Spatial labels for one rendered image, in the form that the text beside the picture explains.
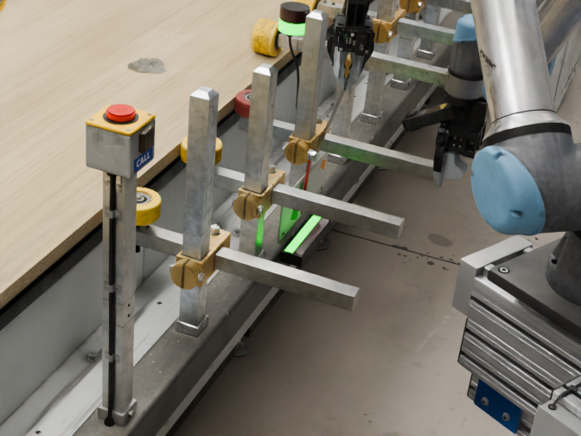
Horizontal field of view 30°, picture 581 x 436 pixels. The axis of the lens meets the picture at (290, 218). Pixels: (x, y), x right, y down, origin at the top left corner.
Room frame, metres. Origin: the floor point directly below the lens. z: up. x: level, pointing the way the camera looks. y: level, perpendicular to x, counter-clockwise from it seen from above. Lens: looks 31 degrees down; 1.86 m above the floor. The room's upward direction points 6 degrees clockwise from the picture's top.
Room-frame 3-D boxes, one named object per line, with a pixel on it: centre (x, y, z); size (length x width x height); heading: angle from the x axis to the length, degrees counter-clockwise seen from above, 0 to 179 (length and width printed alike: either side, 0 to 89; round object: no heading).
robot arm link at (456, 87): (1.96, -0.31, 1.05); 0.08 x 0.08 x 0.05
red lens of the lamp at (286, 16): (2.04, 0.03, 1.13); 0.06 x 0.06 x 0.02
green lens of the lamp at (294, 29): (2.04, 0.03, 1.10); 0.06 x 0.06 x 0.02
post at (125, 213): (1.30, 0.24, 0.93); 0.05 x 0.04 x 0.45; 161
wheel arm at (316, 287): (1.57, 0.08, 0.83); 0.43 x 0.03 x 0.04; 71
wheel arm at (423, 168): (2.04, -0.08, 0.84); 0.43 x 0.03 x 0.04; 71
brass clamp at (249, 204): (1.81, 0.06, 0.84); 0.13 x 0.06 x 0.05; 161
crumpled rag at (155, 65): (2.21, 0.35, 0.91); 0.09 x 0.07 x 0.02; 98
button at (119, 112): (1.31, 0.24, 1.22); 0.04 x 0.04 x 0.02
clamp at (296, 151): (2.04, -0.02, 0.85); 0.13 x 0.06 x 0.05; 161
